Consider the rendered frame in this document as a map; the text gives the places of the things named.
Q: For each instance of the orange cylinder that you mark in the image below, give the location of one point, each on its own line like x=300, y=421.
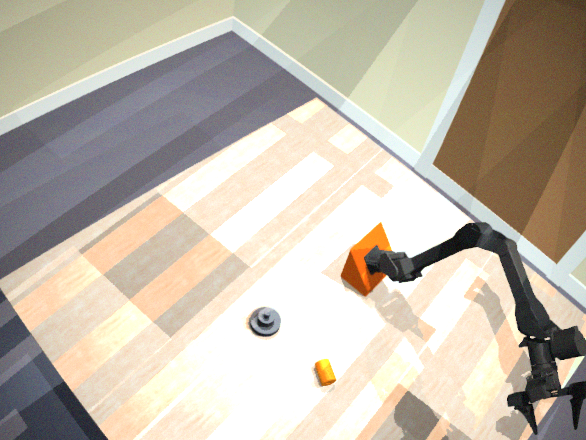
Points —
x=325, y=372

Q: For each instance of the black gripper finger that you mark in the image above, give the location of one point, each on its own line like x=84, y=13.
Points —
x=528, y=412
x=576, y=408

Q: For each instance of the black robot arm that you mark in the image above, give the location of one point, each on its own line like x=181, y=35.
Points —
x=531, y=316

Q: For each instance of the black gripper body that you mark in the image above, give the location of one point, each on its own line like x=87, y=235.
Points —
x=576, y=390

